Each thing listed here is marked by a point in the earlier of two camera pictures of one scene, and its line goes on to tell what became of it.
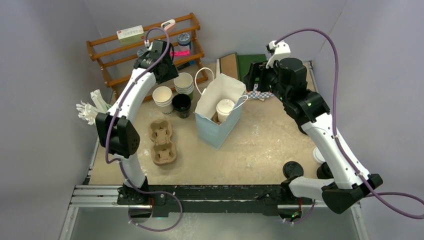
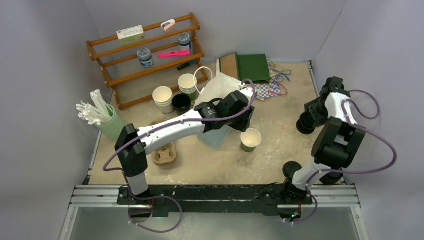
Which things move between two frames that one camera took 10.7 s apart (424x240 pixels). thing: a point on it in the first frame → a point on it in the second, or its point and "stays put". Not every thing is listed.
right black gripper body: [269, 78] → [320, 113]
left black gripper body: [170, 72] → [239, 122]
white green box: [131, 35] stays put
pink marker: [179, 52] stays put
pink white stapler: [168, 24] stays put
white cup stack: [163, 97] stays put
